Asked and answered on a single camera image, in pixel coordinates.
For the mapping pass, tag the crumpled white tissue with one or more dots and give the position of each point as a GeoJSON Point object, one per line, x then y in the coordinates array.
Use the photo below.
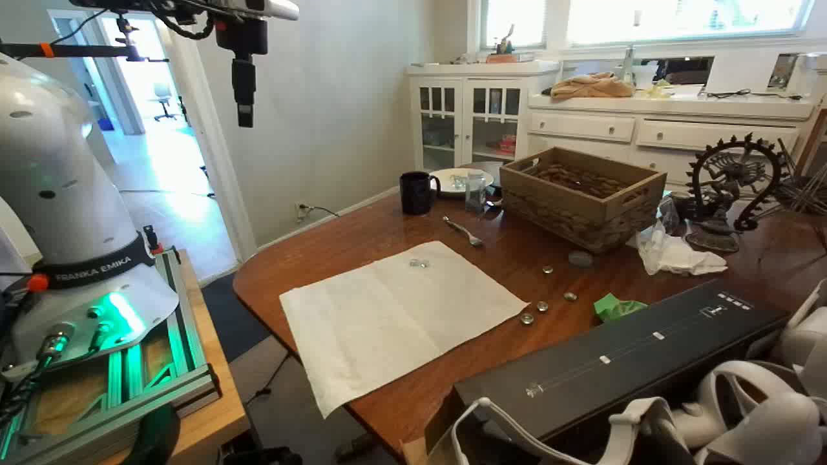
{"type": "Point", "coordinates": [670, 253]}

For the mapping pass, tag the white paper sheet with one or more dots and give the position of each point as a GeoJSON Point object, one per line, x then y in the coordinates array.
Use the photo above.
{"type": "Point", "coordinates": [381, 321]}

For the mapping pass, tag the green snack wrapper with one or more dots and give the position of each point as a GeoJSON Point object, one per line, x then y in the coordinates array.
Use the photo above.
{"type": "Point", "coordinates": [613, 307]}

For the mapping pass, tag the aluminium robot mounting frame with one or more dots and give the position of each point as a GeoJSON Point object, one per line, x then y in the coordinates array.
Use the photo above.
{"type": "Point", "coordinates": [85, 360]}

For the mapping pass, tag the long black box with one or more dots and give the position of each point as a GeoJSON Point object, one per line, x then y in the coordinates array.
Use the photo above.
{"type": "Point", "coordinates": [652, 351]}

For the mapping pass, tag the dark metal statue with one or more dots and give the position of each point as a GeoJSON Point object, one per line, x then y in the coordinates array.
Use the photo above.
{"type": "Point", "coordinates": [728, 181]}

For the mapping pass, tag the white cabinet with glass doors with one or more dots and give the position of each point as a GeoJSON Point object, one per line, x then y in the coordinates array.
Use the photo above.
{"type": "Point", "coordinates": [471, 112]}

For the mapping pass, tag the white plate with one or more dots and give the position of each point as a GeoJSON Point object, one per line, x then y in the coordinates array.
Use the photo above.
{"type": "Point", "coordinates": [452, 181]}

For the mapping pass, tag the white drawer sideboard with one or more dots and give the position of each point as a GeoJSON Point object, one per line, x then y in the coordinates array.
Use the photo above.
{"type": "Point", "coordinates": [661, 132]}

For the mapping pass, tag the black mug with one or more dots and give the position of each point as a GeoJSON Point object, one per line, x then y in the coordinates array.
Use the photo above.
{"type": "Point", "coordinates": [416, 191]}

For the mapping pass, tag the silver metal fork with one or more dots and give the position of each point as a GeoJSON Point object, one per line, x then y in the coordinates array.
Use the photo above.
{"type": "Point", "coordinates": [473, 241]}

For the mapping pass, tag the black overhead camera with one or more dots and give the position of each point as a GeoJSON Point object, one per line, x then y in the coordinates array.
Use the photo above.
{"type": "Point", "coordinates": [240, 27]}

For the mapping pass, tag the wooden side table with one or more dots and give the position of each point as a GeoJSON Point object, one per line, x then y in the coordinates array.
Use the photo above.
{"type": "Point", "coordinates": [190, 420]}

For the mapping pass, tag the clear glass bead on paper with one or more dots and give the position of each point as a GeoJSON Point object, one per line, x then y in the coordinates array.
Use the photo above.
{"type": "Point", "coordinates": [420, 262]}

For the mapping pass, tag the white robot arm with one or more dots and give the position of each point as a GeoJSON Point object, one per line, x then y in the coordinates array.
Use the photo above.
{"type": "Point", "coordinates": [97, 283]}

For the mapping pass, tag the clear drinking glass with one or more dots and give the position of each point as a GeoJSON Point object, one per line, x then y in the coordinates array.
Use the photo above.
{"type": "Point", "coordinates": [476, 191]}

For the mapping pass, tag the grey flat stone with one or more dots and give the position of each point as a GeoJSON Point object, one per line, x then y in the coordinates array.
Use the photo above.
{"type": "Point", "coordinates": [580, 259]}

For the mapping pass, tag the wooden crate basket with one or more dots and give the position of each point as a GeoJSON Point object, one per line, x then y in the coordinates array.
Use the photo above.
{"type": "Point", "coordinates": [593, 203]}

